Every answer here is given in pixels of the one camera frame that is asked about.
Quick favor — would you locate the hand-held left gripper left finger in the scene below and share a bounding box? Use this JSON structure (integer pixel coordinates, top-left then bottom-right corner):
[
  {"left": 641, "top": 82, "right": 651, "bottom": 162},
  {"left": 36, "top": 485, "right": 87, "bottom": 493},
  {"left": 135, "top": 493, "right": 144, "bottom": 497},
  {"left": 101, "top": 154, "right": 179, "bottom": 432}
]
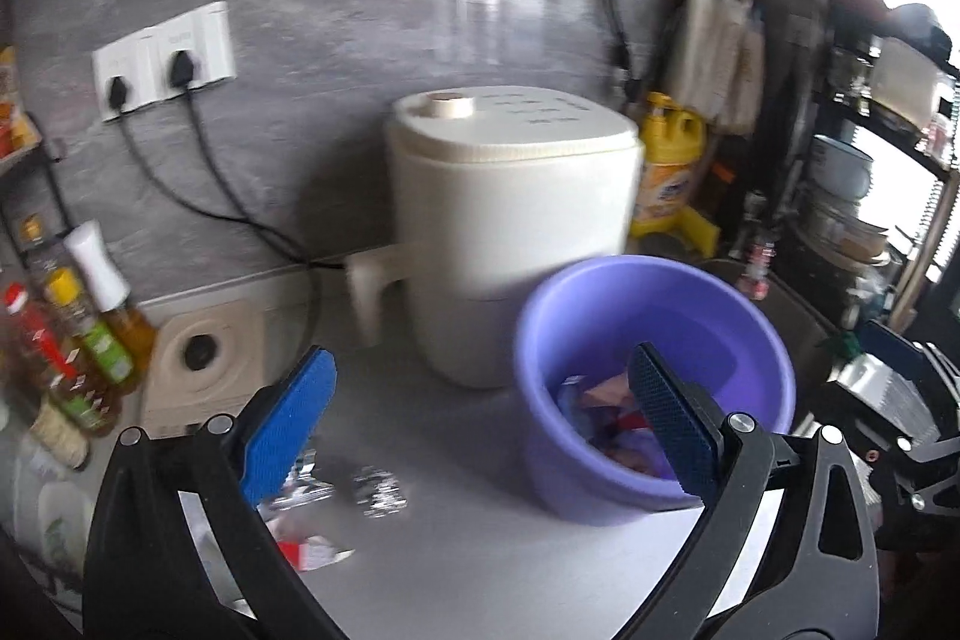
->
[{"left": 82, "top": 344, "right": 340, "bottom": 640}]

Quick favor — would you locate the black kitchen rack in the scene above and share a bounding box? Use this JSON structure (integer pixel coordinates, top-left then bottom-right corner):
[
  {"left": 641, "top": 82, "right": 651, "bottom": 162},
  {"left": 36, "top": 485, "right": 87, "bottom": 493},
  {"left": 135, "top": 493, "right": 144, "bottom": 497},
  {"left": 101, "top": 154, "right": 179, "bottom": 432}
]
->
[{"left": 0, "top": 136, "right": 77, "bottom": 255}]

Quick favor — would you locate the white air fryer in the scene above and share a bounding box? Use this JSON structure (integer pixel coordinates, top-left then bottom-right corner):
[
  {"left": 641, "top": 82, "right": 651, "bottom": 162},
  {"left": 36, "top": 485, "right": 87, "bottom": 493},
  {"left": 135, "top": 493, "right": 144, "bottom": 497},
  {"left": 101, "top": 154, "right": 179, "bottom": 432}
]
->
[{"left": 346, "top": 88, "right": 647, "bottom": 390}]

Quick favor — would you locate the foil ball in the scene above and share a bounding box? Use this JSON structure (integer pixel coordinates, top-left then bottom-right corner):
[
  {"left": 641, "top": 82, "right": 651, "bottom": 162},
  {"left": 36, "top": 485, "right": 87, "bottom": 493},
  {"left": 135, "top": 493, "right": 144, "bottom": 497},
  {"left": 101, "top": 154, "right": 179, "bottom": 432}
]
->
[{"left": 352, "top": 465, "right": 410, "bottom": 520}]

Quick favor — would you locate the red cap oil bottle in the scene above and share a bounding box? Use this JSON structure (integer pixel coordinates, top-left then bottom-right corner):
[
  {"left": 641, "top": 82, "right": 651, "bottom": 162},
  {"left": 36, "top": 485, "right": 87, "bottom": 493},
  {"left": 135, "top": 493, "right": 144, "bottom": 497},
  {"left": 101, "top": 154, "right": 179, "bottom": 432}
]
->
[{"left": 3, "top": 282, "right": 115, "bottom": 437}]

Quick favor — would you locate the white container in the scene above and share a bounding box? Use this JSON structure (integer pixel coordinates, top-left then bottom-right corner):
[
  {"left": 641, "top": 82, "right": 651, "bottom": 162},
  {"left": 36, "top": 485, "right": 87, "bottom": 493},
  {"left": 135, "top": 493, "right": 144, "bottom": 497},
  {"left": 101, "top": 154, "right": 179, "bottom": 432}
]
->
[{"left": 872, "top": 35, "right": 947, "bottom": 133}]

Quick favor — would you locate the silver foil wrapper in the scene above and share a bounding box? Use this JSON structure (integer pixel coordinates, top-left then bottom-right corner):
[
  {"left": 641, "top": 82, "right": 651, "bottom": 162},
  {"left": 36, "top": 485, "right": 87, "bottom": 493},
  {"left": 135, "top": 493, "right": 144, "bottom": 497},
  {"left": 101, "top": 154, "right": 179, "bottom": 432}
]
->
[{"left": 265, "top": 448, "right": 339, "bottom": 510}]

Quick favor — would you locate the red white wrapper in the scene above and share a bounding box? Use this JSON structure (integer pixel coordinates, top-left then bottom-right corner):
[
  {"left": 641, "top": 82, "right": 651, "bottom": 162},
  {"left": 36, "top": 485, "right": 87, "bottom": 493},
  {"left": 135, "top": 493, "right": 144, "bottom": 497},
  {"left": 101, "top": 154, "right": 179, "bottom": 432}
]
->
[{"left": 273, "top": 530, "right": 358, "bottom": 571}]

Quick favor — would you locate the black power cable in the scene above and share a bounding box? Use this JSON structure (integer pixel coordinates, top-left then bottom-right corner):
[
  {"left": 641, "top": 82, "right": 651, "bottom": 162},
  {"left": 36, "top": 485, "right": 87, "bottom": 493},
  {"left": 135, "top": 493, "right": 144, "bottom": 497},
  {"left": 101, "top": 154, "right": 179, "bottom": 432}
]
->
[
  {"left": 166, "top": 51, "right": 325, "bottom": 348},
  {"left": 103, "top": 77, "right": 350, "bottom": 272}
]

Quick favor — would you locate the white enamel bowl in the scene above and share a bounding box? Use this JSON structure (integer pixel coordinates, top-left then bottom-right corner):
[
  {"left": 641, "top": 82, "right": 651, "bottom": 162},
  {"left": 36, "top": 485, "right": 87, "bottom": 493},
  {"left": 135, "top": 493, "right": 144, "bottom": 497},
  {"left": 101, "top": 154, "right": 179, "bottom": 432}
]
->
[{"left": 812, "top": 133, "right": 876, "bottom": 200}]

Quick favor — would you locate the looped black hanging cable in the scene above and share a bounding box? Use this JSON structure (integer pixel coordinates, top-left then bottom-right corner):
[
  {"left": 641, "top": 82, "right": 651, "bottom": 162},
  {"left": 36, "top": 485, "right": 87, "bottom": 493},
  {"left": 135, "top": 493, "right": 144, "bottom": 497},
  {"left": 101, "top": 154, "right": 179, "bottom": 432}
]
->
[{"left": 605, "top": 0, "right": 692, "bottom": 99}]

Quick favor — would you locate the beige induction cooker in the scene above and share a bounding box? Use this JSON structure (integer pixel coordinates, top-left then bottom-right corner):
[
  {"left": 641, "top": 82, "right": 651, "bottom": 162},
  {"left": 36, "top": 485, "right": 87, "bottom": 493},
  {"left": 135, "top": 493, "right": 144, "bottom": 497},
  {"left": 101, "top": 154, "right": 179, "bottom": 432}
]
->
[{"left": 139, "top": 298, "right": 275, "bottom": 439}]

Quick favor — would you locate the yellow sponge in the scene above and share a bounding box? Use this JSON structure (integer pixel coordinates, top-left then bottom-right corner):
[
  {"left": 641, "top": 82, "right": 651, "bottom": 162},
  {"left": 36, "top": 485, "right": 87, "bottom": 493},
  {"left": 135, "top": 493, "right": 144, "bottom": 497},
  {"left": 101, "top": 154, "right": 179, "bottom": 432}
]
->
[{"left": 673, "top": 208, "right": 722, "bottom": 259}]

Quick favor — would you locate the yellow snack packet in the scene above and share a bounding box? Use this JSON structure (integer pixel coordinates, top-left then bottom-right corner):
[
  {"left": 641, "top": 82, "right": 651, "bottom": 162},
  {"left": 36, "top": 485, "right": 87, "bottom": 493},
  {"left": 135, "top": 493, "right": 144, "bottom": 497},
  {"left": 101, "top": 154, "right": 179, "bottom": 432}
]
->
[{"left": 0, "top": 46, "right": 43, "bottom": 158}]

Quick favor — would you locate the black dish rack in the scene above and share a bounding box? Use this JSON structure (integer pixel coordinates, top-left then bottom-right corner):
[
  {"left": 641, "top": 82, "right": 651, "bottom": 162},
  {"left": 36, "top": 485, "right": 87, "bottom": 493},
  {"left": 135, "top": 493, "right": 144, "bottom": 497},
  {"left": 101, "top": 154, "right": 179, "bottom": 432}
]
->
[{"left": 786, "top": 0, "right": 960, "bottom": 330}]

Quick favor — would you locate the white top oil sprayer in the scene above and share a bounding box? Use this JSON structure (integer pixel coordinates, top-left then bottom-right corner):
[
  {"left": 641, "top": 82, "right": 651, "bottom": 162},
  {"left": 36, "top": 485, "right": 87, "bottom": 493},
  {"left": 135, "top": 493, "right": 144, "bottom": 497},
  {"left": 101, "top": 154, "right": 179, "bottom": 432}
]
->
[{"left": 63, "top": 219, "right": 159, "bottom": 395}]

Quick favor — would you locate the white wall socket panel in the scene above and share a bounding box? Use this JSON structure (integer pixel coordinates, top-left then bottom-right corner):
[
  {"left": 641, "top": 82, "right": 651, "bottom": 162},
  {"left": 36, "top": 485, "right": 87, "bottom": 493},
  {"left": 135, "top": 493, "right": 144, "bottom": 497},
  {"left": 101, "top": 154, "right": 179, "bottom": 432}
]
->
[
  {"left": 91, "top": 28, "right": 163, "bottom": 124},
  {"left": 153, "top": 0, "right": 238, "bottom": 91}
]

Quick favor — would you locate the purple plastic bucket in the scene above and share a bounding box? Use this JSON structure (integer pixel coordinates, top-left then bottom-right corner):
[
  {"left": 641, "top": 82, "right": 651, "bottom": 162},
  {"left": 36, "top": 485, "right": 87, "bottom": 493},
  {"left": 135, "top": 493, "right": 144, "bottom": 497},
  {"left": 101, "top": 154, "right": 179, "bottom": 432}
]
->
[{"left": 514, "top": 255, "right": 797, "bottom": 528}]

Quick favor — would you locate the faucet with pink filter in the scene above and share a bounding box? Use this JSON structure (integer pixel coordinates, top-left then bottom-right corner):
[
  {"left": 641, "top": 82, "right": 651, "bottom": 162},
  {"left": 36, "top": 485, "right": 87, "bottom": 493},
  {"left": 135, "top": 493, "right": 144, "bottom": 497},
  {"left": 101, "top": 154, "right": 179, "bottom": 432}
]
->
[{"left": 738, "top": 190, "right": 775, "bottom": 301}]

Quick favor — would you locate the green label bottle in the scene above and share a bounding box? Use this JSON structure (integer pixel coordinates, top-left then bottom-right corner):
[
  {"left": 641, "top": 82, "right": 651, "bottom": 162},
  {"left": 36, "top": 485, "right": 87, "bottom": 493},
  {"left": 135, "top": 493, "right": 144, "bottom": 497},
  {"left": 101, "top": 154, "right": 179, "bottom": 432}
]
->
[{"left": 40, "top": 267, "right": 137, "bottom": 387}]

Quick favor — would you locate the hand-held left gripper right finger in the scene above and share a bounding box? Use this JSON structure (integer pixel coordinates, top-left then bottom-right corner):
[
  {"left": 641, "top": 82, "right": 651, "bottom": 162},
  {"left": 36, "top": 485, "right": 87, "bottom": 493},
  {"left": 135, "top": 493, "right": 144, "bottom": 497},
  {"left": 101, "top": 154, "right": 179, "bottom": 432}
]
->
[{"left": 627, "top": 342, "right": 880, "bottom": 640}]

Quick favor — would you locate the yellow detergent bottle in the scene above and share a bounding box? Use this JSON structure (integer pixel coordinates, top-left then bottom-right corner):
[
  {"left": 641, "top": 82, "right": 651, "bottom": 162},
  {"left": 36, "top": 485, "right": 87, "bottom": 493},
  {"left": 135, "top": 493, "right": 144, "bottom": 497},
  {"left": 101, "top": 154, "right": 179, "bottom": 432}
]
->
[{"left": 628, "top": 92, "right": 710, "bottom": 238}]

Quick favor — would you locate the steel sink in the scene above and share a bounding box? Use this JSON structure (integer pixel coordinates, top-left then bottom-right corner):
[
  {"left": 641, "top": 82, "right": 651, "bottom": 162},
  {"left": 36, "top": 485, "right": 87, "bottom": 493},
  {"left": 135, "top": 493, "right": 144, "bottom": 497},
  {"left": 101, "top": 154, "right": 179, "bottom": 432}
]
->
[{"left": 697, "top": 257, "right": 852, "bottom": 390}]

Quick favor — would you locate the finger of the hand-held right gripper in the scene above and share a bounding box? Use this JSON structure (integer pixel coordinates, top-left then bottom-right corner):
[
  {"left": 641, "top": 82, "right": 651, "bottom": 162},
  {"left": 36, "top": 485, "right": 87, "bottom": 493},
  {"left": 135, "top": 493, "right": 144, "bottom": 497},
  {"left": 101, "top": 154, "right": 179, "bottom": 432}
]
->
[
  {"left": 816, "top": 376, "right": 947, "bottom": 457},
  {"left": 855, "top": 318, "right": 960, "bottom": 395}
]

